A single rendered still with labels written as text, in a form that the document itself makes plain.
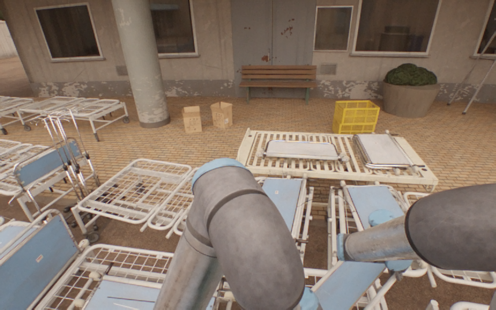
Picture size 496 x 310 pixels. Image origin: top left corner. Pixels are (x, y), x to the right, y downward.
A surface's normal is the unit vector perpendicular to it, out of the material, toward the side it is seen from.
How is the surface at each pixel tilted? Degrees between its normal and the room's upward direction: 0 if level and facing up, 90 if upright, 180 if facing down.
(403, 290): 0
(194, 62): 90
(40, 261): 90
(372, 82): 90
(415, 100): 101
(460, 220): 57
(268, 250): 47
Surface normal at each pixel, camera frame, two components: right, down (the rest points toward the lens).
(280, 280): 0.34, -0.09
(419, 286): -0.03, -0.87
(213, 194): -0.60, -0.55
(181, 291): -0.26, 0.20
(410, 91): -0.44, 0.61
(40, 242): 0.99, 0.05
